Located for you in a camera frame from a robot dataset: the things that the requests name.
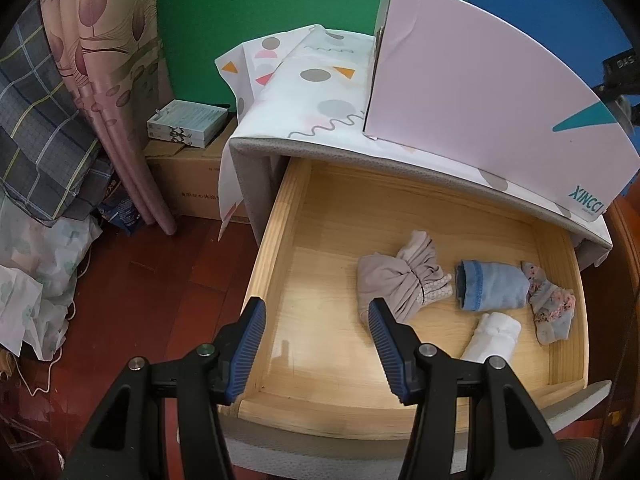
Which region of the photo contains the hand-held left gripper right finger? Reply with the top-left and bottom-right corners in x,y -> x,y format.
367,297 -> 583,480

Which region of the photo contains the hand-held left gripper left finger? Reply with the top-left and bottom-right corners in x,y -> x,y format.
60,296 -> 268,480

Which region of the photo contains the beige sock pair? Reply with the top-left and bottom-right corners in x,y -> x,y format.
357,230 -> 453,324

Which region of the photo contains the white sock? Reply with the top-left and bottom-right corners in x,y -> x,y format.
459,311 -> 522,363

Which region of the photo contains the wooden drawer with grey front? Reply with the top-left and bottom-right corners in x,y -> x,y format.
217,157 -> 613,480

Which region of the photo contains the blue sock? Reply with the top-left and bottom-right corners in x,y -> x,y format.
454,259 -> 531,312

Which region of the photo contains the grey pink floral sock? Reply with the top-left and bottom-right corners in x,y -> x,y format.
520,260 -> 577,346

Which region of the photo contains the white shoe box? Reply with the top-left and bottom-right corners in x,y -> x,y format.
362,0 -> 640,223

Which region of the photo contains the brown cardboard box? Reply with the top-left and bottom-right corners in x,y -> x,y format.
144,112 -> 251,221

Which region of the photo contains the blue crumpled packet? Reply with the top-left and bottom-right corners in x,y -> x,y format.
97,187 -> 146,236

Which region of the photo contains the pale printed bedding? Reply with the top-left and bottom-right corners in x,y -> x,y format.
0,215 -> 103,361

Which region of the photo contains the grey ribbed cushion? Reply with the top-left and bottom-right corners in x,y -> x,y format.
542,437 -> 603,480

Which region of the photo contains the small white teal box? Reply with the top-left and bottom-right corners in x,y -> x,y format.
146,100 -> 230,137
148,127 -> 222,149

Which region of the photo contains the white patterned cover cloth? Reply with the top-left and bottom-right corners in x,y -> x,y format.
214,24 -> 613,251

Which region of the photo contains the dark plaid cloth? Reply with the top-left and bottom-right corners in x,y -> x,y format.
0,0 -> 116,223

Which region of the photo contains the pink leaf curtain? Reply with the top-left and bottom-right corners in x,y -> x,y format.
37,0 -> 178,236

